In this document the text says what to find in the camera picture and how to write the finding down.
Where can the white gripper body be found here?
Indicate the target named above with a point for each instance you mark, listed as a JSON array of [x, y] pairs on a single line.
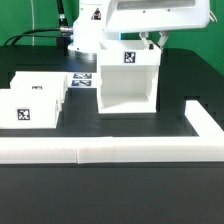
[[131, 16]]

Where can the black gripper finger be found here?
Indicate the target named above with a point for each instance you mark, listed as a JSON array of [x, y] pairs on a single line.
[[164, 35], [145, 40]]

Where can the white drawer cabinet frame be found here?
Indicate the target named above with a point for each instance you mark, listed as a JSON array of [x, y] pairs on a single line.
[[127, 79]]

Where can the white drawer box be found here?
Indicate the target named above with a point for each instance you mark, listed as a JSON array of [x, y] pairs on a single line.
[[41, 80], [29, 109]]

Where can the white front drawer box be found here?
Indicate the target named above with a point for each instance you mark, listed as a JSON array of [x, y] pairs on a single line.
[[29, 109]]

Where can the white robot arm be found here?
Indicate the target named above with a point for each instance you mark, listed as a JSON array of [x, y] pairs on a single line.
[[88, 30]]

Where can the white marker base plate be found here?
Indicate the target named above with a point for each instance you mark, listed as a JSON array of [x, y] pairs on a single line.
[[82, 80]]

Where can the white L-shaped fence rail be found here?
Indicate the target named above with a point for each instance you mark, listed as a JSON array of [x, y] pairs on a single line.
[[206, 146]]

